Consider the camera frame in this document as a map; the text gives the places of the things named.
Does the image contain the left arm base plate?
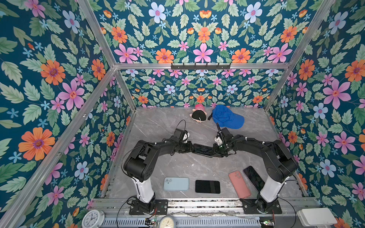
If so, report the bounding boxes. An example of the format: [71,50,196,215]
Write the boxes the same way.
[129,199,168,215]

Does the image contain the pink phone case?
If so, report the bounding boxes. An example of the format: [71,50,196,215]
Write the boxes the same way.
[229,171,251,199]

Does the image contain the white rectangular box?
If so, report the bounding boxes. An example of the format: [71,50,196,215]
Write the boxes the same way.
[296,208,337,228]

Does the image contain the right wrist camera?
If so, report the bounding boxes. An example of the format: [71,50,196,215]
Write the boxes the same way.
[214,136,223,146]

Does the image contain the black smartphone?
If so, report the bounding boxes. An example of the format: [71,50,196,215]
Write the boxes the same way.
[243,166,265,192]
[193,144,215,157]

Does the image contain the light blue phone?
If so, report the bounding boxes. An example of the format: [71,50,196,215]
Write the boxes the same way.
[163,177,190,192]

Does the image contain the white round clock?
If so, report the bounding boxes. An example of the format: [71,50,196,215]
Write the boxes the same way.
[82,210,105,228]

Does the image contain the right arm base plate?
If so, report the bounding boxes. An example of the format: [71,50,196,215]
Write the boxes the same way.
[240,199,282,214]

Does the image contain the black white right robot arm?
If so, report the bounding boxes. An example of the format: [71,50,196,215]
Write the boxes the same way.
[213,125,298,214]

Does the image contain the blue baseball cap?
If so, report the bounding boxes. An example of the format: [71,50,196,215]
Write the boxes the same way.
[208,104,245,129]

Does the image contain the black hook rail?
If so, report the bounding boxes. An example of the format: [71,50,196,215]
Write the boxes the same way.
[170,63,232,71]

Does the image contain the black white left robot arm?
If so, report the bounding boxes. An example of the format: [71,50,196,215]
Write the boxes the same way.
[122,128,193,214]

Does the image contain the white vented strip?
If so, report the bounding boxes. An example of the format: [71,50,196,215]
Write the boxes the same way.
[101,217,261,228]

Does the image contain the plush doll pink striped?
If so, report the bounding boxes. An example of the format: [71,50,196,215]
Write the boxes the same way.
[190,104,207,123]

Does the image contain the aluminium front rail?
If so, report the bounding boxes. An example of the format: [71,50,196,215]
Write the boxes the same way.
[91,197,321,215]

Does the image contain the round timer gauge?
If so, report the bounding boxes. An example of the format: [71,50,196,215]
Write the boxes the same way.
[158,215,177,228]

